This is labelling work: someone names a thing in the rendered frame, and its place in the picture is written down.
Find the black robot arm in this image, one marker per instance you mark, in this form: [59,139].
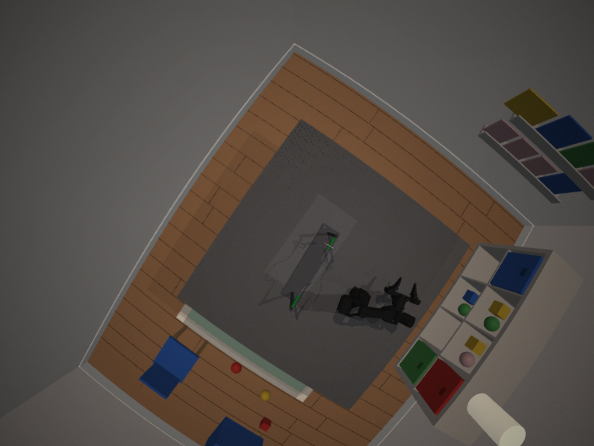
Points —
[360,297]

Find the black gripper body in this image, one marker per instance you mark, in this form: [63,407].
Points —
[399,302]

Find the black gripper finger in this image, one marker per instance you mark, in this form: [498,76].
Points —
[414,292]
[396,285]

